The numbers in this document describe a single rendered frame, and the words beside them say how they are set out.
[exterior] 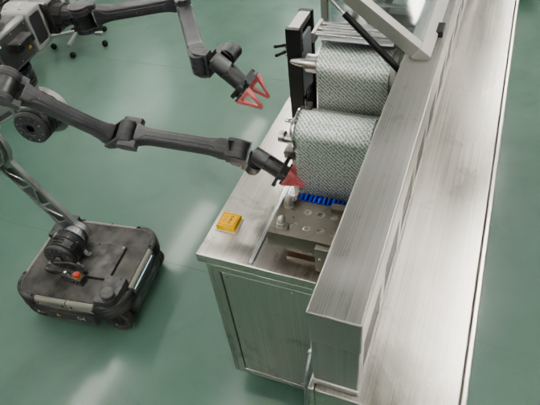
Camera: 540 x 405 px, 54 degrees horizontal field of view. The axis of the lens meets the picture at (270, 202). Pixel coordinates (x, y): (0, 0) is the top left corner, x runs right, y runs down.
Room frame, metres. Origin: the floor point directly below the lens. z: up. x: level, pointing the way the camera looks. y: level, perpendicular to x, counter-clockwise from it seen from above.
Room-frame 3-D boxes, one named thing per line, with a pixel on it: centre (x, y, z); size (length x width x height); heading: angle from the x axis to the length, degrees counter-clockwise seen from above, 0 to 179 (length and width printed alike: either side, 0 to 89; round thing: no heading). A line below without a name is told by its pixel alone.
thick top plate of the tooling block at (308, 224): (1.13, -0.19, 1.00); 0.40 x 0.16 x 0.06; 64
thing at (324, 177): (1.25, -0.21, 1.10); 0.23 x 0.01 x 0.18; 64
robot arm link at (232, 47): (1.53, 0.10, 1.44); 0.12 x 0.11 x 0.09; 62
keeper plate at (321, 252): (1.04, -0.16, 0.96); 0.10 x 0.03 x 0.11; 64
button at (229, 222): (1.32, 0.15, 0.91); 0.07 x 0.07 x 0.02; 64
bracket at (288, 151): (1.41, -0.11, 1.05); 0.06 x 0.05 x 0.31; 64
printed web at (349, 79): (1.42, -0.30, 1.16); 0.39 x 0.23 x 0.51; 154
